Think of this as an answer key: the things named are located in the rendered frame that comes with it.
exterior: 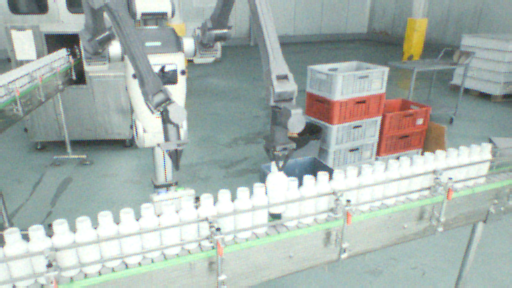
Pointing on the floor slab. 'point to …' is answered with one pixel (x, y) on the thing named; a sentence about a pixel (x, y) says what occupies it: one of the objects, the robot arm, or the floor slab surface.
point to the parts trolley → (432, 81)
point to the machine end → (63, 31)
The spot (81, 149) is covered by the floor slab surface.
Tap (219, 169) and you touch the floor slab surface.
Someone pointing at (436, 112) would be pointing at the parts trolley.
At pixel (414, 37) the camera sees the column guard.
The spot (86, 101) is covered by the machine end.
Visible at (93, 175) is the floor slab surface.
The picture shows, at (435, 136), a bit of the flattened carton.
